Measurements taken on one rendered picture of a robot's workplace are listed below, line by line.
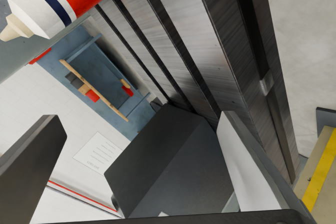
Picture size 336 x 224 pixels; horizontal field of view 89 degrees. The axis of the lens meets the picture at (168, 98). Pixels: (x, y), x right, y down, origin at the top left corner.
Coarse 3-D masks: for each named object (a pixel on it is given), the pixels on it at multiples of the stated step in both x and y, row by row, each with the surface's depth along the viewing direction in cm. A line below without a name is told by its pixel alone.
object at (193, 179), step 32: (160, 128) 32; (192, 128) 28; (128, 160) 31; (160, 160) 27; (192, 160) 28; (224, 160) 34; (128, 192) 26; (160, 192) 26; (192, 192) 30; (224, 192) 36
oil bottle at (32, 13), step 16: (16, 0) 13; (32, 0) 14; (48, 0) 14; (64, 0) 15; (80, 0) 16; (96, 0) 17; (16, 16) 14; (32, 16) 14; (48, 16) 14; (64, 16) 15; (16, 32) 15; (32, 32) 15; (48, 32) 15
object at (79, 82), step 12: (96, 36) 328; (84, 48) 320; (96, 48) 346; (60, 60) 327; (108, 60) 355; (72, 72) 343; (120, 72) 372; (72, 84) 344; (84, 84) 361; (96, 96) 371; (144, 96) 420
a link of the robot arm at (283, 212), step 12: (156, 216) 4; (168, 216) 4; (180, 216) 4; (192, 216) 4; (204, 216) 4; (216, 216) 4; (228, 216) 4; (240, 216) 4; (252, 216) 4; (264, 216) 4; (276, 216) 4; (288, 216) 4; (300, 216) 4
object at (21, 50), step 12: (72, 24) 49; (36, 36) 44; (60, 36) 50; (0, 48) 41; (12, 48) 42; (24, 48) 43; (36, 48) 45; (0, 60) 41; (12, 60) 42; (24, 60) 44; (0, 72) 42; (12, 72) 44
